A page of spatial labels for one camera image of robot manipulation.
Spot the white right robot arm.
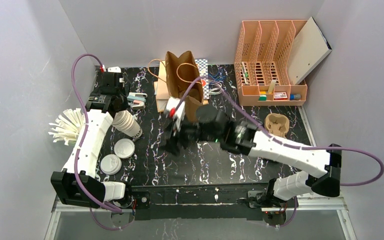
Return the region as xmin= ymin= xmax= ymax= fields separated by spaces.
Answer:
xmin=161 ymin=97 xmax=342 ymax=202

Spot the green cup of stirrers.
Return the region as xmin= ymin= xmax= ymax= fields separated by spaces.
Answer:
xmin=48 ymin=108 xmax=86 ymax=146

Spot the white lid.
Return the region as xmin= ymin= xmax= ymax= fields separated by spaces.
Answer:
xmin=114 ymin=138 xmax=135 ymax=159
xmin=100 ymin=154 xmax=122 ymax=175

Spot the brown paper bag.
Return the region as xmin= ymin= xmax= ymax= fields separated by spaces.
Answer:
xmin=151 ymin=50 xmax=204 ymax=122

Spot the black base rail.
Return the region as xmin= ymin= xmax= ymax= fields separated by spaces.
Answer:
xmin=122 ymin=184 xmax=292 ymax=214

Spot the stack of white lids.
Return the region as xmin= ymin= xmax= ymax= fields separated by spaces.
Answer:
xmin=112 ymin=110 xmax=143 ymax=139

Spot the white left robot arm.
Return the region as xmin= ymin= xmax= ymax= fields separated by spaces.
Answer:
xmin=49 ymin=66 xmax=133 ymax=209

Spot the orange file organizer rack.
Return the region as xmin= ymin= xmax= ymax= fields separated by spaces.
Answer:
xmin=234 ymin=20 xmax=308 ymax=107

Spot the white folder board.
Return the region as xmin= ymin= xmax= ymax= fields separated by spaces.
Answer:
xmin=286 ymin=17 xmax=332 ymax=85

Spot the cardboard cup carrier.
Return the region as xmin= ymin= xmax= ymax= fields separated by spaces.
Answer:
xmin=264 ymin=113 xmax=290 ymax=138

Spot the checkered paper sheet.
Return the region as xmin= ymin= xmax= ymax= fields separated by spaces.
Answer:
xmin=194 ymin=58 xmax=208 ymax=81

